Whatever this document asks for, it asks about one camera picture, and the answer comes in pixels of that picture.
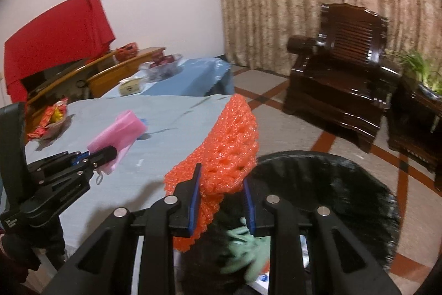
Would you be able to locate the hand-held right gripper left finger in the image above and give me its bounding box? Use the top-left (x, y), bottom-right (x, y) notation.
top-left (41, 164), bottom-right (204, 295)

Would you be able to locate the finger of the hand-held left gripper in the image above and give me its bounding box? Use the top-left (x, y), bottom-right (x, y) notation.
top-left (27, 150), bottom-right (91, 171)
top-left (36, 146), bottom-right (119, 194)

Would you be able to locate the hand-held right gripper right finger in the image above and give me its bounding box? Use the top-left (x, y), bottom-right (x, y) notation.
top-left (242, 179), bottom-right (401, 295)

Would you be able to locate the pink plastic bag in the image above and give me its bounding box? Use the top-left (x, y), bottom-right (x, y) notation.
top-left (86, 110), bottom-right (147, 175)

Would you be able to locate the orange foam fruit net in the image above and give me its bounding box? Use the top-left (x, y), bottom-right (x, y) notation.
top-left (163, 94), bottom-right (259, 252)

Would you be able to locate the white and blue foam piece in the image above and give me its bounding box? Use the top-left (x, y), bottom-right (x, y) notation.
top-left (250, 269), bottom-right (272, 292)

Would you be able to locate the black bagged trash bin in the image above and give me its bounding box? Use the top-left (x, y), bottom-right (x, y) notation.
top-left (173, 150), bottom-right (402, 295)

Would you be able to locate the person's left forearm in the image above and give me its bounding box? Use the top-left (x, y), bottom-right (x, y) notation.
top-left (0, 233), bottom-right (40, 285)

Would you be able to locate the glass snack bowl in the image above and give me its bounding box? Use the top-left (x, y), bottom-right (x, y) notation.
top-left (33, 112), bottom-right (71, 141)

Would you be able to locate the pile of red snack packets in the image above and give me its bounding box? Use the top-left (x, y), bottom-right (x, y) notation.
top-left (27, 99), bottom-right (69, 139)

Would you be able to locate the grey-blue tablecloth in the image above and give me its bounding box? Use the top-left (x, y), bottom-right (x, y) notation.
top-left (0, 94), bottom-right (258, 249)

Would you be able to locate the gold tissue box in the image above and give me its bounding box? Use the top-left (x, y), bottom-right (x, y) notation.
top-left (119, 77), bottom-right (146, 96)

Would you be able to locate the wooden cabinet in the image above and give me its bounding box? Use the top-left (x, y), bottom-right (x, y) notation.
top-left (26, 46), bottom-right (167, 135)

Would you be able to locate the television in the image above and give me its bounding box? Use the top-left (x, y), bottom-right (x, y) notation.
top-left (21, 53), bottom-right (104, 98)

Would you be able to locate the glass fruit bowl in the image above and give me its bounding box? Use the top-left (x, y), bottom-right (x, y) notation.
top-left (138, 53), bottom-right (184, 79)

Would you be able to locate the red woven basket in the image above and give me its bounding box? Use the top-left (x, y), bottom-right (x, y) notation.
top-left (115, 43), bottom-right (139, 61)

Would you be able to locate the light blue tablecloth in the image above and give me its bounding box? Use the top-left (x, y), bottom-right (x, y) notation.
top-left (100, 58), bottom-right (233, 98)

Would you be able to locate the red cloth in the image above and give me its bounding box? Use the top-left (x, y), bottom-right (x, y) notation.
top-left (3, 0), bottom-right (116, 103)

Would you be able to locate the dark wooden armchair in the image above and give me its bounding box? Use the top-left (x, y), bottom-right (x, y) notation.
top-left (282, 3), bottom-right (404, 153)

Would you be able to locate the dark wooden side table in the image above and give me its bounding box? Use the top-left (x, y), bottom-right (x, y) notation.
top-left (386, 74), bottom-right (442, 192)

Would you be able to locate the green potted plant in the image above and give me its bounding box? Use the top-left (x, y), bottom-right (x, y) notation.
top-left (388, 49), bottom-right (442, 92)

